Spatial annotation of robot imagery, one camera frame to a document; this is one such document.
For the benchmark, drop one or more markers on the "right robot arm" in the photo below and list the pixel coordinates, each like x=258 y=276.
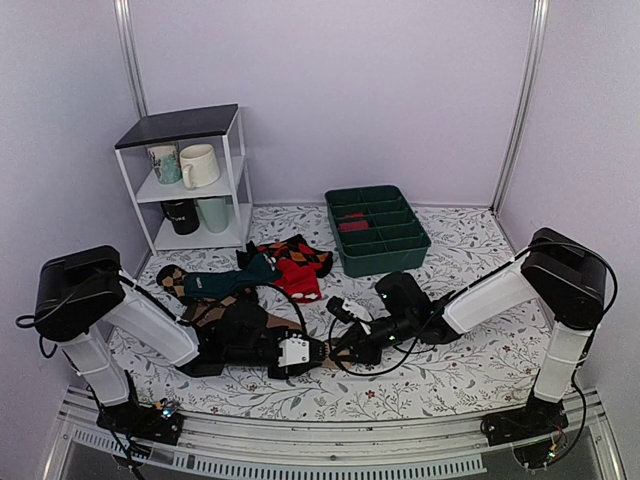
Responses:
x=575 y=283

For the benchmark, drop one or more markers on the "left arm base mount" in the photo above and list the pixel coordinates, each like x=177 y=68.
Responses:
x=159 y=423

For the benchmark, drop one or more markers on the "cream white mug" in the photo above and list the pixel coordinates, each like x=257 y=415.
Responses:
x=199 y=166

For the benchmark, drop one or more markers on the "left aluminium corner post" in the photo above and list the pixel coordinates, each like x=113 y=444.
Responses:
x=129 y=53

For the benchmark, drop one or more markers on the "aluminium front rail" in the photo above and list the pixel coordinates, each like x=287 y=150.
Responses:
x=438 y=447

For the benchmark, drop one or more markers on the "red santa sock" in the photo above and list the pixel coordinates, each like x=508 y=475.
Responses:
x=299 y=282

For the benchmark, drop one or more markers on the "dark green sock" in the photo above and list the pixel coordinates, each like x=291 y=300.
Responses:
x=261 y=270

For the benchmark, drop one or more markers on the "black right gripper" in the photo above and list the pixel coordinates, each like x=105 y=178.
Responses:
x=367 y=355

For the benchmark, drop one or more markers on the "pale green mug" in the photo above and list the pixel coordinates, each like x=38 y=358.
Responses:
x=214 y=213

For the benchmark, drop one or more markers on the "right aluminium corner post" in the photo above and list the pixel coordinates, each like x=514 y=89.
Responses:
x=531 y=67

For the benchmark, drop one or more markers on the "green divided organizer tray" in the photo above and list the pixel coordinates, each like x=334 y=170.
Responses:
x=396 y=240

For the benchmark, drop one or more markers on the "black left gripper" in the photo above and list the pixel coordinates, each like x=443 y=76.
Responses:
x=290 y=370

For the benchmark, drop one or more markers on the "black orange argyle sock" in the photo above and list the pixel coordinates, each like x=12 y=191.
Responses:
x=295 y=249

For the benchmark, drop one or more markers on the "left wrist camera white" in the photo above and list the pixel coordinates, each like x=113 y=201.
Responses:
x=293 y=351

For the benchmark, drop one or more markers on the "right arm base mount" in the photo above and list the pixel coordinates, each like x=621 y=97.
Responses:
x=536 y=418

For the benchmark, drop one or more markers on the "brown tan sock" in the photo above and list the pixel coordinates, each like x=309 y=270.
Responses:
x=205 y=316

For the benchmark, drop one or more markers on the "white shelf unit black top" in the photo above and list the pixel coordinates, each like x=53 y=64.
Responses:
x=221 y=126

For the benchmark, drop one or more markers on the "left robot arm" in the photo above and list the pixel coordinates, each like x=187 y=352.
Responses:
x=80 y=290

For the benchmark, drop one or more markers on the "teal patterned mug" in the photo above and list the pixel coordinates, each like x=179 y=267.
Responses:
x=165 y=162

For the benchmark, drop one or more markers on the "aluminium corner post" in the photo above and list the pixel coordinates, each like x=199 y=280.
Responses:
x=129 y=53
x=531 y=67

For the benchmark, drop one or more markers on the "brown argyle sock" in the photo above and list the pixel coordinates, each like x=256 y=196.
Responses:
x=171 y=279

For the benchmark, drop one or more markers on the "red rolled sock in tray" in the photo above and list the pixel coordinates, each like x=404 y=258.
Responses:
x=353 y=222

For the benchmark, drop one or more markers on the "black mug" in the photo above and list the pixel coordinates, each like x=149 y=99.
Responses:
x=182 y=215

